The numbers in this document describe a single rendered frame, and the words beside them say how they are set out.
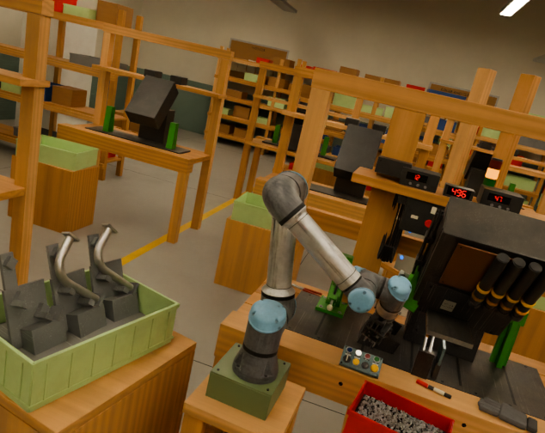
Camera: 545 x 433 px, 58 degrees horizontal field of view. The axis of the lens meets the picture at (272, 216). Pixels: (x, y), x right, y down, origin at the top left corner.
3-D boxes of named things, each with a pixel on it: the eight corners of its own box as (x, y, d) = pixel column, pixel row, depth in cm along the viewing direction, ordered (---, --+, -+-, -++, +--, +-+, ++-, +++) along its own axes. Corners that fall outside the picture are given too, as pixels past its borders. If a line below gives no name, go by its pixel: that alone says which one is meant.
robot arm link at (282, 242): (251, 332, 166) (264, 172, 153) (264, 314, 180) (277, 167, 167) (285, 339, 163) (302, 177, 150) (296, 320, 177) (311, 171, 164)
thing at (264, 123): (322, 171, 1130) (347, 72, 1069) (202, 139, 1189) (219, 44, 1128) (326, 168, 1181) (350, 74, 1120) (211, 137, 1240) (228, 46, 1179)
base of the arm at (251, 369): (270, 390, 153) (276, 362, 151) (225, 374, 157) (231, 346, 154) (282, 366, 168) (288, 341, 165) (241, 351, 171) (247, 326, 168)
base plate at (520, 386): (559, 430, 179) (561, 425, 178) (276, 329, 204) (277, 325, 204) (535, 372, 218) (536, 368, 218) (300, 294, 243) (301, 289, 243)
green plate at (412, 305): (406, 324, 197) (436, 282, 189) (388, 312, 198) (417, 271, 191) (407, 313, 208) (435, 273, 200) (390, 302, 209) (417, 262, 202)
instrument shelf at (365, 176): (568, 240, 197) (572, 231, 195) (350, 180, 217) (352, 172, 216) (554, 226, 220) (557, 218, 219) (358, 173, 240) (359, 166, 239)
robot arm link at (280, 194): (272, 171, 141) (384, 301, 140) (282, 167, 151) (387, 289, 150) (245, 197, 145) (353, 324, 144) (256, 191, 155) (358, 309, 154)
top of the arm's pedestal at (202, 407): (275, 454, 147) (278, 443, 146) (181, 412, 155) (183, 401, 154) (303, 396, 177) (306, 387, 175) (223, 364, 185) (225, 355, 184)
